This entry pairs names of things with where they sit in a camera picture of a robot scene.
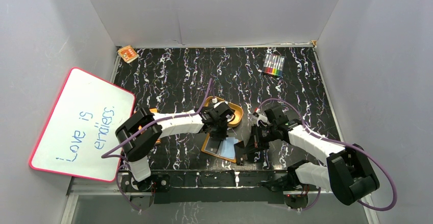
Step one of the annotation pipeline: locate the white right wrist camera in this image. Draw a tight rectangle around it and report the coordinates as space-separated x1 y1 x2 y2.
252 108 269 126

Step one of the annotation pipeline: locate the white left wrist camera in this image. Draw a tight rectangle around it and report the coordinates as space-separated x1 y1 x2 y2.
210 96 228 108

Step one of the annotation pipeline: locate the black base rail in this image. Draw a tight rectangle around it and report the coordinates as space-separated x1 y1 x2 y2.
118 168 322 213

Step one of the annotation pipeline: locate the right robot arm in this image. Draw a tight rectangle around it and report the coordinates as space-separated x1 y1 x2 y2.
242 106 380 206

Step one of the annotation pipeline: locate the orange paperback book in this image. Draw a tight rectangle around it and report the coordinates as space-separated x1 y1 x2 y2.
135 108 162 146

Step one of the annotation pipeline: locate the pack of coloured markers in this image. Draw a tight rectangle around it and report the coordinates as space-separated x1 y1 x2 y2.
261 53 285 77

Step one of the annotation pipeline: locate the tan oval tray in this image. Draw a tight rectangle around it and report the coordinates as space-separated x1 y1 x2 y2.
203 95 244 128

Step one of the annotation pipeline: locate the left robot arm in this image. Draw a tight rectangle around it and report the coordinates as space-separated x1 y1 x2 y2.
115 102 235 191

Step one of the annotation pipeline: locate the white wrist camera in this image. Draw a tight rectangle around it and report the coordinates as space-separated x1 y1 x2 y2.
252 108 269 126
210 96 228 108

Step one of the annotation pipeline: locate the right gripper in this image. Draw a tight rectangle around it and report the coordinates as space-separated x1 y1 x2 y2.
243 123 277 154

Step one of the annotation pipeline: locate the pink framed whiteboard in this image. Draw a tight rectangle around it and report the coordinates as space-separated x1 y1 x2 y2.
29 67 135 182

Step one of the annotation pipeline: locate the orange leather card holder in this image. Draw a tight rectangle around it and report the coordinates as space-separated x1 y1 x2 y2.
201 135 241 163

